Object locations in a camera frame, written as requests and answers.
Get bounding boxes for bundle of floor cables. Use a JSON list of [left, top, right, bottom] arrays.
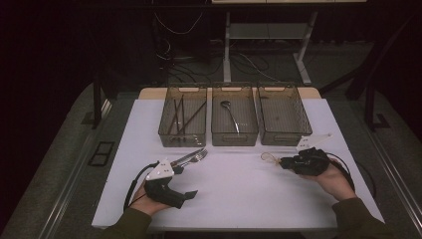
[[153, 11, 283, 85]]

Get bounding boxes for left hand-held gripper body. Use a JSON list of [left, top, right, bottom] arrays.
[[142, 157, 187, 210]]

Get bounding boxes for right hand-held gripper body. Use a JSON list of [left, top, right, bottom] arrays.
[[285, 132, 333, 177]]

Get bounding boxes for black stand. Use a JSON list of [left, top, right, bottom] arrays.
[[364, 79, 392, 132], [92, 73, 114, 130]]

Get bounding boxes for left hand-held gripper cable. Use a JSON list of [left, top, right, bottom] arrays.
[[122, 160, 160, 212]]

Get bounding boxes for person's right hand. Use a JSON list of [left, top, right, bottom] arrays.
[[300, 157, 358, 202]]

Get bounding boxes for clear brown plastic bin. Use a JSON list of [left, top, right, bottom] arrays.
[[157, 83, 208, 148], [257, 82, 314, 147], [210, 82, 260, 147]]

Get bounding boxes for metal floor rail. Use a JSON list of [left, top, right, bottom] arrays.
[[364, 128, 422, 227], [41, 99, 112, 239]]

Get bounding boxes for person's left hand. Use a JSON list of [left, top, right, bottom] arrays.
[[128, 183, 172, 218]]

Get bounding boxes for wooden-handled clear spoon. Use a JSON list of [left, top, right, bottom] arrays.
[[260, 151, 283, 167]]

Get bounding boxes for metal spoon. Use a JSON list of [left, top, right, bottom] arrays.
[[220, 100, 241, 134]]

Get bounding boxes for right hand-held gripper cable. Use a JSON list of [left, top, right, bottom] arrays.
[[325, 151, 356, 192]]

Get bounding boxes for grey metal desk frame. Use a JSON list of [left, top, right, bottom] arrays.
[[222, 9, 319, 86]]

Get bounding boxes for metal fork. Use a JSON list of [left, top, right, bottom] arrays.
[[172, 149, 209, 167], [170, 147, 205, 164]]

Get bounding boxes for hand-held gripper cable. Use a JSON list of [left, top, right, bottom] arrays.
[[122, 160, 160, 212], [325, 151, 356, 192]]

